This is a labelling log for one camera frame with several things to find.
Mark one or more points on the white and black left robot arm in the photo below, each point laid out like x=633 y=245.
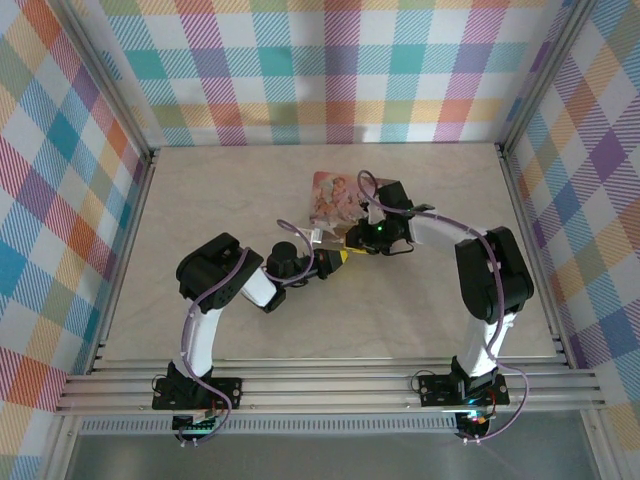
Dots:
x=197 y=330

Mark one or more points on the aluminium corner post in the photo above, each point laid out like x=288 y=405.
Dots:
x=545 y=75
x=100 y=75

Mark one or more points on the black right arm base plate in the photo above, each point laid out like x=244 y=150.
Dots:
x=435 y=390

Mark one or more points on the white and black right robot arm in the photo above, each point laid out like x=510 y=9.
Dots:
x=495 y=280

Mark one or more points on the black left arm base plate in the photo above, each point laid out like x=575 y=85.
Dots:
x=225 y=392

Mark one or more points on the green controller board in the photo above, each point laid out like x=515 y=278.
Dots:
x=475 y=419
x=197 y=421

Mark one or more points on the pink floral box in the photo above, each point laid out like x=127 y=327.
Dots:
x=332 y=200

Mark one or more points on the aluminium cross rails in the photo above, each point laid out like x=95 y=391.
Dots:
x=325 y=387

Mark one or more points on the aluminium side rail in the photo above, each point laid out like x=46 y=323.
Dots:
x=125 y=260
x=542 y=280

